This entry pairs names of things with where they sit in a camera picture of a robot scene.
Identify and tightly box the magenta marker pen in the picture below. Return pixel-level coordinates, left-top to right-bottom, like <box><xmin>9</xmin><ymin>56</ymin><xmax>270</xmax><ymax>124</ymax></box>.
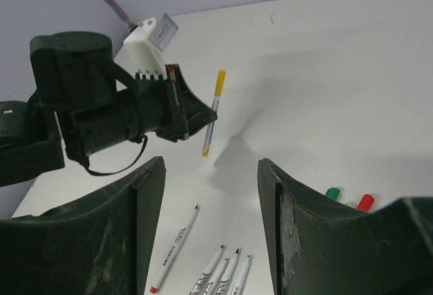
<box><xmin>189</xmin><ymin>244</ymin><xmax>226</xmax><ymax>295</ymax></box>

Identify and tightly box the dark green pen cap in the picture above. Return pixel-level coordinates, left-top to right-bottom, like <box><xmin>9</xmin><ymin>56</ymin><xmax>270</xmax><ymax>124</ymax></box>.
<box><xmin>325</xmin><ymin>187</ymin><xmax>342</xmax><ymax>200</ymax></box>

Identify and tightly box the blue marker pen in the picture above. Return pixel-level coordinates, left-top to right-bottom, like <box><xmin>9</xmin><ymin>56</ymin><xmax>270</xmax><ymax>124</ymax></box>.
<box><xmin>214</xmin><ymin>248</ymin><xmax>242</xmax><ymax>295</ymax></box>

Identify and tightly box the dark green marker pen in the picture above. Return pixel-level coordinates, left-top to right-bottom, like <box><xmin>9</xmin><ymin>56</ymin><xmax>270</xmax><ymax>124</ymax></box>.
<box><xmin>230</xmin><ymin>254</ymin><xmax>253</xmax><ymax>295</ymax></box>

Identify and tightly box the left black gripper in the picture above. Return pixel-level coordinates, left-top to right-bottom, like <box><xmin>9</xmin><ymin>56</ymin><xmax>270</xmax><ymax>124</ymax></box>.
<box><xmin>121</xmin><ymin>64</ymin><xmax>217</xmax><ymax>141</ymax></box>

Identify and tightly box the yellow marker pen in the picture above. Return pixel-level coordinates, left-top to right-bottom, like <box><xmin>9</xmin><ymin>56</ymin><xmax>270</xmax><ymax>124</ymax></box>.
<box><xmin>202</xmin><ymin>69</ymin><xmax>227</xmax><ymax>158</ymax></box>

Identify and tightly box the red pen cap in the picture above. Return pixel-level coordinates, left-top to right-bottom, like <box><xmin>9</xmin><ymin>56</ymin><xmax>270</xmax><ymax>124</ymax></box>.
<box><xmin>357</xmin><ymin>194</ymin><xmax>375</xmax><ymax>212</ymax></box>

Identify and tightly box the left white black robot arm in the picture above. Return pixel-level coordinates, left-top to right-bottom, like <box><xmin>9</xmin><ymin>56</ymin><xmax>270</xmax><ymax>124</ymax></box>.
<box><xmin>1</xmin><ymin>31</ymin><xmax>217</xmax><ymax>186</ymax></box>

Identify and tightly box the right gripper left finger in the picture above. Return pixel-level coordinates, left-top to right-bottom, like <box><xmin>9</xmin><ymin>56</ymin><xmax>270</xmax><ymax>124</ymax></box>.
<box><xmin>1</xmin><ymin>156</ymin><xmax>166</xmax><ymax>294</ymax></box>

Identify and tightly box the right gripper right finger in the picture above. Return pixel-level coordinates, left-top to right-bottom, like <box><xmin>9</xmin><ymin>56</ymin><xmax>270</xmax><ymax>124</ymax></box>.
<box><xmin>257</xmin><ymin>158</ymin><xmax>432</xmax><ymax>294</ymax></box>

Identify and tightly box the red marker pen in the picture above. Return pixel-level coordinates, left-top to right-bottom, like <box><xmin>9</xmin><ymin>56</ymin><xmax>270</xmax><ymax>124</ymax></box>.
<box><xmin>150</xmin><ymin>204</ymin><xmax>200</xmax><ymax>294</ymax></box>

